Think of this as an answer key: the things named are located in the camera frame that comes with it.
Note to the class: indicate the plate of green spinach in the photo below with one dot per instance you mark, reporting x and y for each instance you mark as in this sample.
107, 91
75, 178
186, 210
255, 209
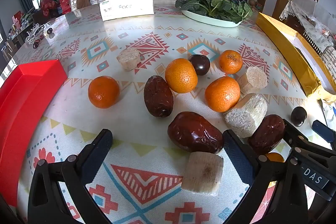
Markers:
218, 5

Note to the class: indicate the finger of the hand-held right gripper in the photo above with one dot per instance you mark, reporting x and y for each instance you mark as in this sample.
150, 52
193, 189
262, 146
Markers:
324, 132
299, 138

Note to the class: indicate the orange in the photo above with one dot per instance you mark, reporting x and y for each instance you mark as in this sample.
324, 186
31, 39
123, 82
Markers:
181, 75
221, 94
274, 157
230, 61
103, 91

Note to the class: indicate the gold cardboard box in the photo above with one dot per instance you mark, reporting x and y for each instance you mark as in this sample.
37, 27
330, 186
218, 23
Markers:
283, 40

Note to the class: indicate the dark plum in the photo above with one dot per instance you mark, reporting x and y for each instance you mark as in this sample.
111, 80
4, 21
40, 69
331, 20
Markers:
199, 64
298, 116

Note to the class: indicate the red box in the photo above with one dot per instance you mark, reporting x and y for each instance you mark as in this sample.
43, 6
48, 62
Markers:
26, 98

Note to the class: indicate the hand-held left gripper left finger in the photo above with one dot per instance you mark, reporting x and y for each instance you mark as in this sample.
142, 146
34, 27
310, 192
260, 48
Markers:
101, 146

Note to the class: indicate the white toy car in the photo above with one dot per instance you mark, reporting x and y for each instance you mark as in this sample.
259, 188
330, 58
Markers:
32, 32

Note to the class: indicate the red date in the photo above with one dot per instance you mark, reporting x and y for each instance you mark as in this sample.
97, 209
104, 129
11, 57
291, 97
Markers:
267, 133
195, 133
157, 96

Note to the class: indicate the mint green oval plate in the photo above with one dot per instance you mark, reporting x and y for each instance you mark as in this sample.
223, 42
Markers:
199, 18

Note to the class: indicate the lace cloth side table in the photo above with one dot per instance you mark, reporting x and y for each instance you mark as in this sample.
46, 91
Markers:
309, 22

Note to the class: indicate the red jacket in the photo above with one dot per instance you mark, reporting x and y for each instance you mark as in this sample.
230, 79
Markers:
47, 3

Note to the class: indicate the white plastic bag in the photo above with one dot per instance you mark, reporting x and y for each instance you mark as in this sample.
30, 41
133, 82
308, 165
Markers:
329, 108

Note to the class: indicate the sugarcane piece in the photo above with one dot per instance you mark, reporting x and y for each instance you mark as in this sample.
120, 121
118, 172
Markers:
202, 174
128, 58
245, 115
253, 79

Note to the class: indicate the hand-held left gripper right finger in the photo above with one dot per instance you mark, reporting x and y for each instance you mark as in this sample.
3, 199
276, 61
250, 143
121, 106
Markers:
236, 153

